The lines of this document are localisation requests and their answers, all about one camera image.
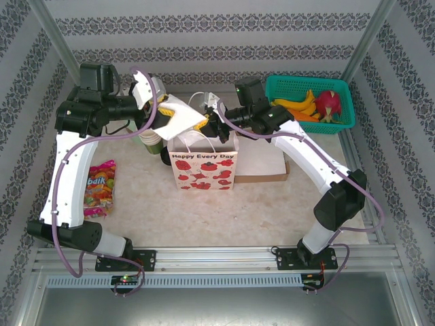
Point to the white paper napkin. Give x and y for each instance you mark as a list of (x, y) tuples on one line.
[(183, 119)]

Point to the pink dragon fruit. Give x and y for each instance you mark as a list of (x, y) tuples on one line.
[(328, 102)]

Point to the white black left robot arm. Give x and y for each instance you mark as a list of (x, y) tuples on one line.
[(71, 176)]

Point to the white napkin stack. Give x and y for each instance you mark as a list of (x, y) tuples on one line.
[(261, 156)]

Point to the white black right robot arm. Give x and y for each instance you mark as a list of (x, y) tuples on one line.
[(306, 153)]

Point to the black plastic cup lid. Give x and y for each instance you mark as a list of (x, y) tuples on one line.
[(164, 160)]

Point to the aluminium frame post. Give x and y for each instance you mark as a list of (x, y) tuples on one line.
[(53, 34), (369, 34)]

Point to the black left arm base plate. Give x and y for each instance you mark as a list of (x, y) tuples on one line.
[(147, 259)]

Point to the paper cup stack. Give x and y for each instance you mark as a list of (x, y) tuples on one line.
[(153, 142)]

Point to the aluminium mounting rail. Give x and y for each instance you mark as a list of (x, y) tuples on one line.
[(214, 258)]

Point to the orange carrot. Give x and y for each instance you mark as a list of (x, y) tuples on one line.
[(306, 117)]

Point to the teal plastic basket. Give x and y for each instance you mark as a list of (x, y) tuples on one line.
[(299, 85)]

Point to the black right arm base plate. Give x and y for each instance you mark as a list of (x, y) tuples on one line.
[(283, 259)]

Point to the brown cardboard napkin box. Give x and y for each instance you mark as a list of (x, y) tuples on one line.
[(261, 178)]

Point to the white red printed paper bag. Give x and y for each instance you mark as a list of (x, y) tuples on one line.
[(204, 169)]

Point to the yellow banana bunch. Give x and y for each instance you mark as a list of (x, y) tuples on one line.
[(300, 103)]

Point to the colourful fruit candy bag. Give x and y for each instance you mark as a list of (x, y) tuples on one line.
[(100, 190)]

